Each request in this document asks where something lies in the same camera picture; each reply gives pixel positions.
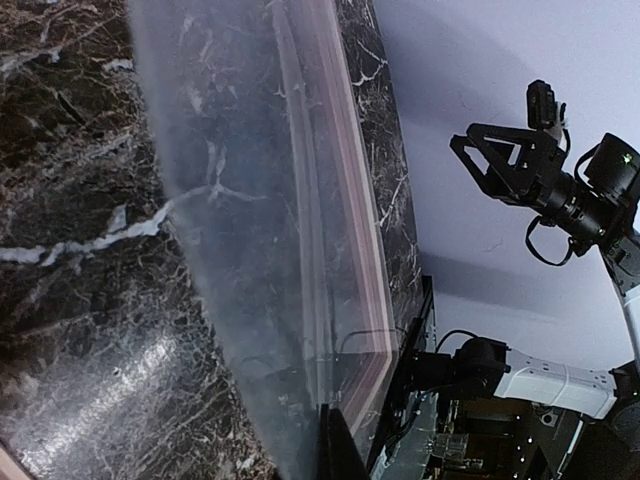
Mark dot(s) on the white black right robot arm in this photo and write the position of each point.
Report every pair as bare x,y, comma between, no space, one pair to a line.
547,257

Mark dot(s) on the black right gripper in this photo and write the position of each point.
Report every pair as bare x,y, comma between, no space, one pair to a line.
552,192

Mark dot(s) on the clear acrylic sheet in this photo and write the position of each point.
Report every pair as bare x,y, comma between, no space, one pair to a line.
212,83

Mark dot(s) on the black front table rail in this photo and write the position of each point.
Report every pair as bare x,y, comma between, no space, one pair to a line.
403,399

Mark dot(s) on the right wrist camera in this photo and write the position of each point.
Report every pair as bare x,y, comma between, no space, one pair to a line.
543,111

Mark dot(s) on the light wooden picture frame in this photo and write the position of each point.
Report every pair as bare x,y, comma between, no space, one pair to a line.
349,339

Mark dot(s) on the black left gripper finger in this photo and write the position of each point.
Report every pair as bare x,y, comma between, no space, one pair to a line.
338,456

